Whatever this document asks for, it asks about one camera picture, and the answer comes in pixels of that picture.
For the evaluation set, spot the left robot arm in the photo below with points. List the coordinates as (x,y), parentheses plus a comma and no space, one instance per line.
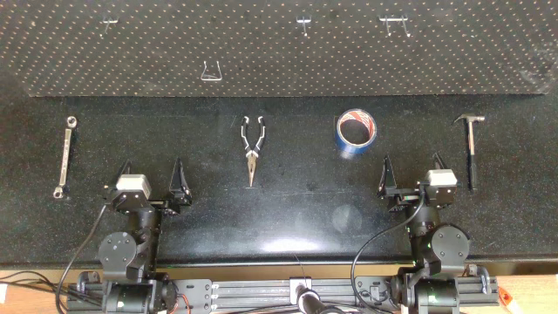
(115,253)

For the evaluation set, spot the wrench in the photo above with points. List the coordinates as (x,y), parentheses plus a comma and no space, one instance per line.
(66,152)

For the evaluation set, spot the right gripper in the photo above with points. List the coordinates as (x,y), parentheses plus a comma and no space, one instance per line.
(403,196)

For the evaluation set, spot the roll of blue tape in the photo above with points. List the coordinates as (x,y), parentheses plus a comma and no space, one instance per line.
(349,148)

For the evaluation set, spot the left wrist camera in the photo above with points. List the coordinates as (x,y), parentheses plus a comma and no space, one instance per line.
(133,185)

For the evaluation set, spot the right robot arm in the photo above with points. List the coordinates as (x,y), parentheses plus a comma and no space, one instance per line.
(449,248)

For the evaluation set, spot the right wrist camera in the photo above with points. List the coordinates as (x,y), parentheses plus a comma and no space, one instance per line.
(441,181)

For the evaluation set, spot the black and white pliers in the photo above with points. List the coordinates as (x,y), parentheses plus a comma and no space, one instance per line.
(252,159)

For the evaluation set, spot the black pegboard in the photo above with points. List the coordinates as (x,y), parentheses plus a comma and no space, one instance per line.
(279,52)

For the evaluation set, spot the orange and white object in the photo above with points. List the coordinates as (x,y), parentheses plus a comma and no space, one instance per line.
(505,298)

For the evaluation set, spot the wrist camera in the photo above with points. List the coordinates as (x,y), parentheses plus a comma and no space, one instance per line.
(133,185)
(441,181)

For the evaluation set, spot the white tag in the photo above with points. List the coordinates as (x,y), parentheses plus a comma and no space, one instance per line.
(3,293)

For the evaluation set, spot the hammer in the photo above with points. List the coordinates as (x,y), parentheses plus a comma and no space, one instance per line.
(471,139)

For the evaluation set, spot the mounting rail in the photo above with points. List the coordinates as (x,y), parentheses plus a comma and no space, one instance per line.
(253,294)

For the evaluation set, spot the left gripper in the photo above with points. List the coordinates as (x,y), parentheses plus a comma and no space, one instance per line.
(172,204)

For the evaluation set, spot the metal hook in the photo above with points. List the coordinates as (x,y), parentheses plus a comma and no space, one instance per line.
(393,18)
(211,79)
(110,20)
(304,20)

